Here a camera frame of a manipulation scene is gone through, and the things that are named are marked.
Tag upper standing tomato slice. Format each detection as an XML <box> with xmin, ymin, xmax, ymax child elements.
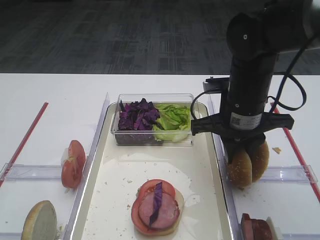
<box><xmin>68</xmin><ymin>140</ymin><xmax>86</xmax><ymax>168</ymax></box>

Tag right red rail strip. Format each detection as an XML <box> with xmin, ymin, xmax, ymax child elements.
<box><xmin>269</xmin><ymin>101</ymin><xmax>320</xmax><ymax>202</ymax></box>

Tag bread crumb piece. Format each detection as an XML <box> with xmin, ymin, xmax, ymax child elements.
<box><xmin>272</xmin><ymin>147</ymin><xmax>282</xmax><ymax>155</ymax></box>

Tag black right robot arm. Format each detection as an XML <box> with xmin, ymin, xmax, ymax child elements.
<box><xmin>191</xmin><ymin>0</ymin><xmax>320</xmax><ymax>164</ymax></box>

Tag front meat slice dark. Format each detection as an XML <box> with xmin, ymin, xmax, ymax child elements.
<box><xmin>241</xmin><ymin>213</ymin><xmax>254</xmax><ymax>240</ymax></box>

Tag right upper clear pusher track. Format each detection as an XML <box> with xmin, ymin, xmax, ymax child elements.
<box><xmin>258</xmin><ymin>165</ymin><xmax>316</xmax><ymax>184</ymax></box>

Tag left red rail strip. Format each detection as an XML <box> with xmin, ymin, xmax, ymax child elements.
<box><xmin>0</xmin><ymin>102</ymin><xmax>49</xmax><ymax>186</ymax></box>

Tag clear long divider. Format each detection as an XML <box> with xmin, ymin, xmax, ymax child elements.
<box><xmin>62</xmin><ymin>92</ymin><xmax>110</xmax><ymax>240</ymax></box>
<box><xmin>207</xmin><ymin>93</ymin><xmax>243</xmax><ymax>240</ymax></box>

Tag bottom bun under stack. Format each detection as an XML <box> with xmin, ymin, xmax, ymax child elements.
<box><xmin>131</xmin><ymin>189</ymin><xmax>184</xmax><ymax>236</ymax></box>

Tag purple cabbage strip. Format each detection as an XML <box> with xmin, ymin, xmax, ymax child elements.
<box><xmin>148</xmin><ymin>182</ymin><xmax>163</xmax><ymax>227</ymax></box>

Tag lettuce under burger stack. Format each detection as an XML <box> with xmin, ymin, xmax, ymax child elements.
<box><xmin>135</xmin><ymin>188</ymin><xmax>140</xmax><ymax>199</ymax></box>

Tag left clear long divider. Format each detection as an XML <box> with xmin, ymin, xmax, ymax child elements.
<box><xmin>62</xmin><ymin>92</ymin><xmax>110</xmax><ymax>240</ymax></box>

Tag shredded purple cabbage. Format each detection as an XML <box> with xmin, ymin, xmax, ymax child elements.
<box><xmin>118</xmin><ymin>98</ymin><xmax>160</xmax><ymax>131</ymax></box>

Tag sesame bun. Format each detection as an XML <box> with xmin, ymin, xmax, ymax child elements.
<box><xmin>250</xmin><ymin>141</ymin><xmax>270</xmax><ymax>183</ymax></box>
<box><xmin>227</xmin><ymin>149</ymin><xmax>253</xmax><ymax>188</ymax></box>

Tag clear pusher track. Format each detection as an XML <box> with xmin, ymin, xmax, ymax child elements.
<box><xmin>258</xmin><ymin>165</ymin><xmax>316</xmax><ymax>184</ymax></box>
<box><xmin>0</xmin><ymin>232</ymin><xmax>22</xmax><ymax>240</ymax></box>
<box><xmin>282</xmin><ymin>233</ymin><xmax>320</xmax><ymax>240</ymax></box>
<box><xmin>0</xmin><ymin>163</ymin><xmax>62</xmax><ymax>181</ymax></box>

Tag green lettuce leaves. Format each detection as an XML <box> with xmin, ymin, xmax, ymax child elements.
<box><xmin>153</xmin><ymin>103</ymin><xmax>191</xmax><ymax>143</ymax></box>

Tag rear meat slices stack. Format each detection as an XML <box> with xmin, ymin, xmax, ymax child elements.
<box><xmin>251</xmin><ymin>219</ymin><xmax>273</xmax><ymax>240</ymax></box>

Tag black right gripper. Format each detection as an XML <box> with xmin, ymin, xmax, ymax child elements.
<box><xmin>191</xmin><ymin>59</ymin><xmax>294</xmax><ymax>164</ymax></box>

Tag red rail strip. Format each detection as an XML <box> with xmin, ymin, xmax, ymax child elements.
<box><xmin>269</xmin><ymin>101</ymin><xmax>320</xmax><ymax>202</ymax></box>
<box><xmin>0</xmin><ymin>102</ymin><xmax>49</xmax><ymax>186</ymax></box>

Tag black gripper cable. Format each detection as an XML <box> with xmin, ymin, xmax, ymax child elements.
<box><xmin>190</xmin><ymin>32</ymin><xmax>320</xmax><ymax>123</ymax></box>

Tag white metal tray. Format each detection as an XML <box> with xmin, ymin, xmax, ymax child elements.
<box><xmin>65</xmin><ymin>103</ymin><xmax>233</xmax><ymax>240</ymax></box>

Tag clear plastic container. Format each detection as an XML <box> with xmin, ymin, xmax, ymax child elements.
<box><xmin>110</xmin><ymin>93</ymin><xmax>201</xmax><ymax>146</ymax></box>

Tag white pusher block right lower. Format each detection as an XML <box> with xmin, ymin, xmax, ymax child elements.
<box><xmin>266</xmin><ymin>216</ymin><xmax>284</xmax><ymax>240</ymax></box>

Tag left lower clear pusher track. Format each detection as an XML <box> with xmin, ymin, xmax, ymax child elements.
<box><xmin>0</xmin><ymin>232</ymin><xmax>22</xmax><ymax>240</ymax></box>

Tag right lower clear pusher track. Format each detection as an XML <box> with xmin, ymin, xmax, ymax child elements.
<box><xmin>282</xmin><ymin>233</ymin><xmax>320</xmax><ymax>240</ymax></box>

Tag pink meat patty slice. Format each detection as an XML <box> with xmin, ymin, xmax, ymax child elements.
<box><xmin>138</xmin><ymin>192</ymin><xmax>180</xmax><ymax>230</ymax></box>

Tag right clear long divider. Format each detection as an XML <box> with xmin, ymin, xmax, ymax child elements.
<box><xmin>207</xmin><ymin>93</ymin><xmax>243</xmax><ymax>240</ymax></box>

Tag tomato slice on burger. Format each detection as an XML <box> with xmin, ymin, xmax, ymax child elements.
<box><xmin>131</xmin><ymin>179</ymin><xmax>180</xmax><ymax>235</ymax></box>

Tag standing bun half left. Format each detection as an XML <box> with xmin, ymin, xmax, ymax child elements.
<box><xmin>20</xmin><ymin>200</ymin><xmax>57</xmax><ymax>240</ymax></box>

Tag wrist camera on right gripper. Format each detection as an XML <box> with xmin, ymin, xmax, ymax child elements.
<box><xmin>202</xmin><ymin>76</ymin><xmax>230</xmax><ymax>94</ymax></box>

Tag left upper clear pusher track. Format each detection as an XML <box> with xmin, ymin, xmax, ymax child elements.
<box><xmin>0</xmin><ymin>163</ymin><xmax>62</xmax><ymax>181</ymax></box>

